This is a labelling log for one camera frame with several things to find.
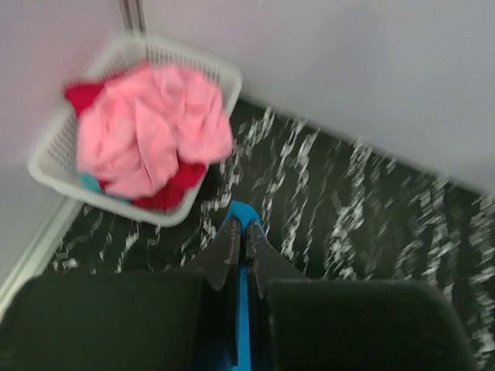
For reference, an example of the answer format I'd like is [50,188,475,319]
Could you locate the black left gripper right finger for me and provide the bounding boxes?
[246,222,476,370]

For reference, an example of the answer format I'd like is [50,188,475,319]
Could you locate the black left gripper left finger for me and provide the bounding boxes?
[1,218,241,370]

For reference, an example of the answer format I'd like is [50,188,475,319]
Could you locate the blue t shirt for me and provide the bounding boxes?
[224,201,265,370]

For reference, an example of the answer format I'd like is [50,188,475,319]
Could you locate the red t shirt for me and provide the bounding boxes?
[64,79,207,211]

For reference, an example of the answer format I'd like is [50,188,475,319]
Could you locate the teal garment in basket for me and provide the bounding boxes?
[79,172,131,204]

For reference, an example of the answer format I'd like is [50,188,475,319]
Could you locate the pink t shirt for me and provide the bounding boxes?
[66,63,233,199]

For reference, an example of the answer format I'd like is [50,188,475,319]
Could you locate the white plastic laundry basket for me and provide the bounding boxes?
[28,33,242,227]

